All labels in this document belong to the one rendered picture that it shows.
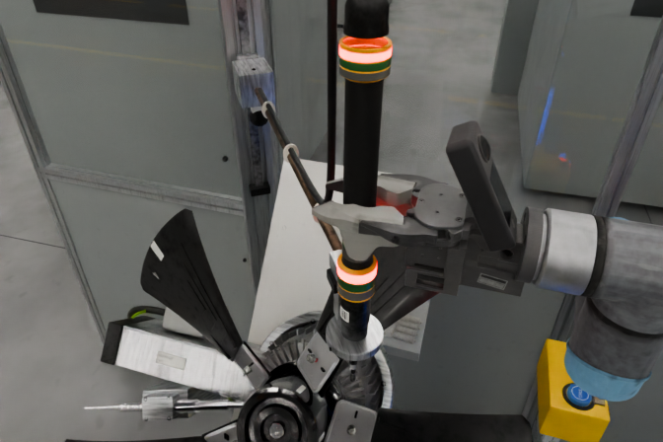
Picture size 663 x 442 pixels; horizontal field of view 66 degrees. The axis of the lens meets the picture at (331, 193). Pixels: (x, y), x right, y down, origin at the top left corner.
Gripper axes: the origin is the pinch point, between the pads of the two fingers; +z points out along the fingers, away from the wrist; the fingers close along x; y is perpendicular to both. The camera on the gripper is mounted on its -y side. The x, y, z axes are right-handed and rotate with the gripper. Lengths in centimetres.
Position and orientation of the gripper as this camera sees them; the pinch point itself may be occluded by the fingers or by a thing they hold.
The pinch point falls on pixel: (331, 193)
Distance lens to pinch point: 51.4
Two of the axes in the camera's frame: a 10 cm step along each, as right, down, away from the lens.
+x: 2.9, -5.4, 7.9
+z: -9.6, -1.6, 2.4
